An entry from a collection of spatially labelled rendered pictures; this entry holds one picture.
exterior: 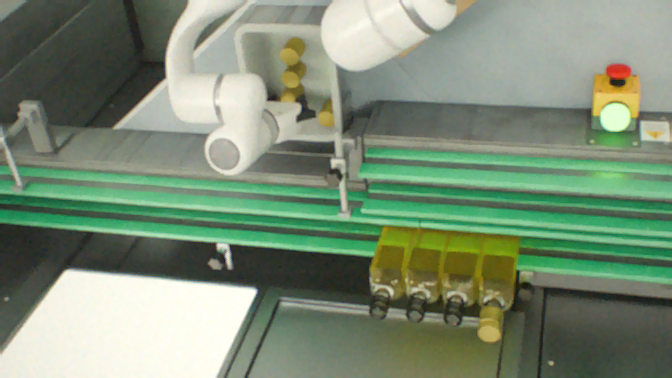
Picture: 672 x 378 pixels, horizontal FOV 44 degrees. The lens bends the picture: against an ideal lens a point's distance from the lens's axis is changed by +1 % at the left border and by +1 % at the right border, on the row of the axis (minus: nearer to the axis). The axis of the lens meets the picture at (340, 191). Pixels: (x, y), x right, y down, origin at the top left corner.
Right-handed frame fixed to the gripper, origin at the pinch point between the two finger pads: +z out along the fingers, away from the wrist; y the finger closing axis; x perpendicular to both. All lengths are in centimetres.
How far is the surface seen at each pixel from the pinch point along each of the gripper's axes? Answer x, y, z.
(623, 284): -32, 60, 3
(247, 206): -16.5, -5.4, -8.8
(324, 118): -3.0, 6.3, 2.3
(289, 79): 4.5, 0.8, 0.3
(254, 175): -13.2, -6.5, -1.6
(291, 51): 9.8, 2.0, -1.1
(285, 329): -36.2, 3.1, -16.5
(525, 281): -27, 43, -9
